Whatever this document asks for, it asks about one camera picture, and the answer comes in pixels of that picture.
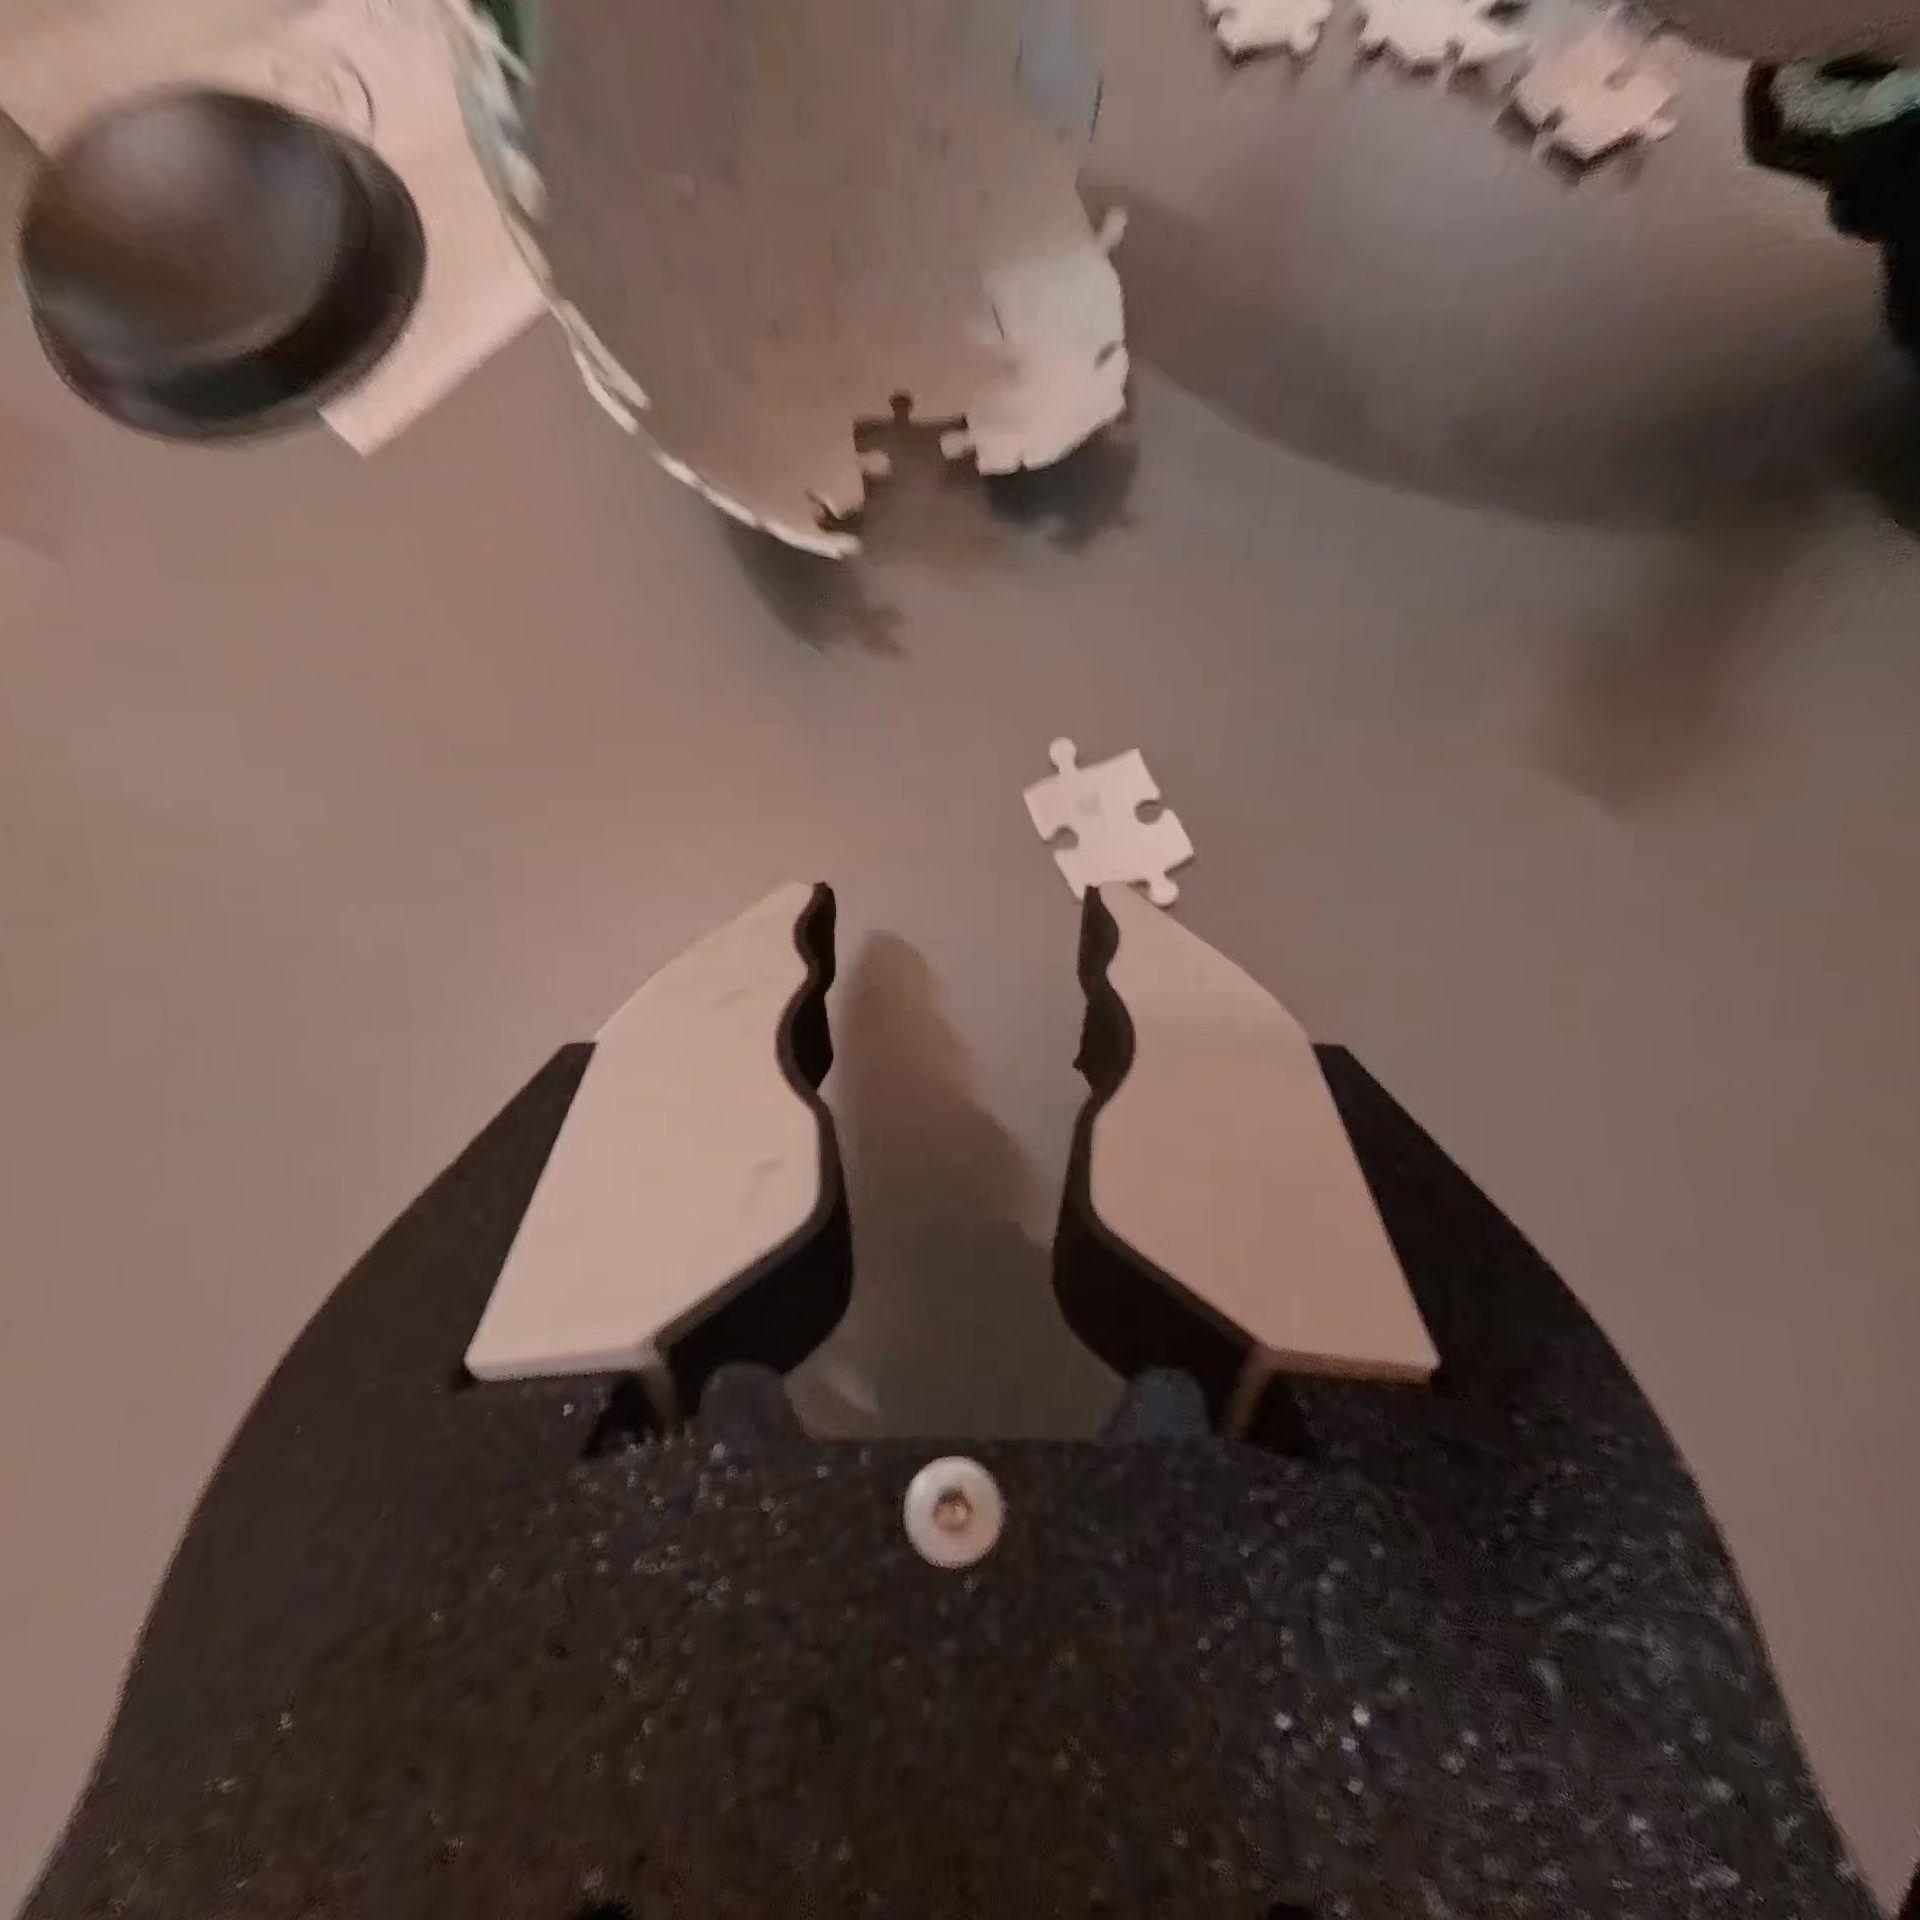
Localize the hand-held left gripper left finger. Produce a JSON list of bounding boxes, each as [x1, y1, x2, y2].
[[465, 881, 856, 1420]]

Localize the pile of puzzle pieces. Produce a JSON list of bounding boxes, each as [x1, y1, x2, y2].
[[1201, 0, 1689, 159]]

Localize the person's right forearm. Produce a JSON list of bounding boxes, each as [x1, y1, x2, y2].
[[1740, 52, 1920, 355]]

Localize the black ball stand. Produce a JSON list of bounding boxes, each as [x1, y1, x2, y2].
[[19, 87, 429, 443]]

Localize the white instruction leaflet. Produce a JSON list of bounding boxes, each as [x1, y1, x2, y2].
[[0, 0, 548, 460]]

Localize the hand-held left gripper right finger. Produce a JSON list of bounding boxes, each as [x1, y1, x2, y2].
[[1055, 882, 1443, 1433]]

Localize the white puzzle piece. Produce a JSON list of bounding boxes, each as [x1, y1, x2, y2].
[[1024, 739, 1197, 906]]

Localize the partly built puzzle ball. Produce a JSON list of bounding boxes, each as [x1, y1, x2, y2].
[[451, 0, 1133, 559]]

